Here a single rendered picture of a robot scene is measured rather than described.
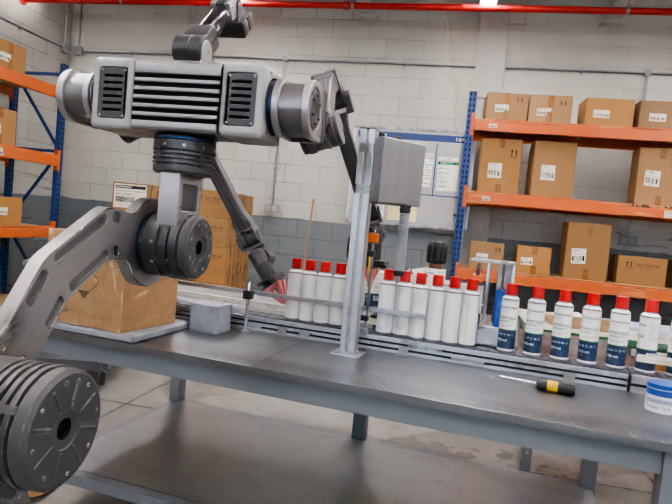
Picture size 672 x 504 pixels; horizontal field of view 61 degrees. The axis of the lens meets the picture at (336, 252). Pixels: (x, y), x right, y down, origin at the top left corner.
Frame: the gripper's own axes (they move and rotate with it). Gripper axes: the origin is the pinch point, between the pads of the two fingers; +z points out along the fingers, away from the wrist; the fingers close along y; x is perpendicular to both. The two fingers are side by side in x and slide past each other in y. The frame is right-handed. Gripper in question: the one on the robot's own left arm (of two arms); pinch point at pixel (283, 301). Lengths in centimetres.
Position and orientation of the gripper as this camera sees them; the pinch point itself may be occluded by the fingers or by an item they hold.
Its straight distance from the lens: 196.0
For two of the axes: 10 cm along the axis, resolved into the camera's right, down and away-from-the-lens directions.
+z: 5.2, 8.5, -1.3
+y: 3.1, -0.5, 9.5
